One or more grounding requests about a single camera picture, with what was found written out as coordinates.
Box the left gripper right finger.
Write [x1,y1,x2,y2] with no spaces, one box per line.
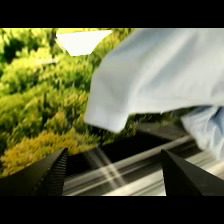
[160,148,224,197]

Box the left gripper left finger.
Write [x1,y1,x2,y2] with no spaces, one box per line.
[0,147,69,197]

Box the light blue shirt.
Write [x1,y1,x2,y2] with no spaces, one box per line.
[83,28,224,162]

